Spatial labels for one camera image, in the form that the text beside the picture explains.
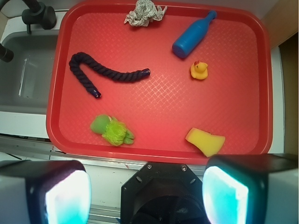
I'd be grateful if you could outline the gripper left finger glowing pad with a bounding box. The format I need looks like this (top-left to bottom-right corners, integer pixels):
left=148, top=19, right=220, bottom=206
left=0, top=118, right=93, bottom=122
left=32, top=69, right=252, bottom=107
left=0, top=160, right=92, bottom=224

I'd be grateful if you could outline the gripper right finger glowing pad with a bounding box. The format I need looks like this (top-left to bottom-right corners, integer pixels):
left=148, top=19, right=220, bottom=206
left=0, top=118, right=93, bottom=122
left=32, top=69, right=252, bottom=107
left=202, top=154, right=299, bottom=224

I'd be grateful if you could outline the green plush animal toy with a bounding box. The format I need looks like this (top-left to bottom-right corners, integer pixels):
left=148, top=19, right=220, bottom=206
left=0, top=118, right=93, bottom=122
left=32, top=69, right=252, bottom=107
left=90, top=114, right=135, bottom=147

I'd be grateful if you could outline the yellow sponge piece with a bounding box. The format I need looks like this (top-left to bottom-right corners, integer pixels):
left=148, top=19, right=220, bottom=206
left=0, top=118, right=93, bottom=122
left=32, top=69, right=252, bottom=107
left=185, top=128, right=226, bottom=157

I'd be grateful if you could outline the grey sink basin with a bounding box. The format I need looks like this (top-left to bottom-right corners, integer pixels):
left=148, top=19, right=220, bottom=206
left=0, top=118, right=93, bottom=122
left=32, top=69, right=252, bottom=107
left=0, top=14, right=63, bottom=139

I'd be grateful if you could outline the red plastic tray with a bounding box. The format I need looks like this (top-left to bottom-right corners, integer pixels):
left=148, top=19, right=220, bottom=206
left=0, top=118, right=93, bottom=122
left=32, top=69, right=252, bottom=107
left=46, top=0, right=273, bottom=165

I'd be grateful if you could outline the yellow rubber duck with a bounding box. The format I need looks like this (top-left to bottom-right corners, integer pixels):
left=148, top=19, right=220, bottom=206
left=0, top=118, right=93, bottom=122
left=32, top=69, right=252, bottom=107
left=190, top=61, right=208, bottom=80

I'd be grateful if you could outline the blue plastic bottle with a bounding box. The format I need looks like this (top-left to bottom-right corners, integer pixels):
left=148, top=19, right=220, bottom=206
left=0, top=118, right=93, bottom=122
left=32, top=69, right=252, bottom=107
left=172, top=10, right=217, bottom=58

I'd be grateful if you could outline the black faucet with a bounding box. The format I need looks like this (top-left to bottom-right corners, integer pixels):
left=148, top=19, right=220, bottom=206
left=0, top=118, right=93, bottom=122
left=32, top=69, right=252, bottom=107
left=0, top=0, right=57, bottom=63

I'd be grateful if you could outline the crumpled paper ball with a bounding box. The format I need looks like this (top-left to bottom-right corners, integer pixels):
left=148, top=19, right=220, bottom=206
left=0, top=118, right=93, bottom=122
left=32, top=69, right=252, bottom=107
left=123, top=0, right=168, bottom=27

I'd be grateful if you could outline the dark purple rope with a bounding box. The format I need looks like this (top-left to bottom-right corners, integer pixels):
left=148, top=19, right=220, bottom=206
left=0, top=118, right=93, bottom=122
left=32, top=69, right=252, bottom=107
left=69, top=52, right=150, bottom=99

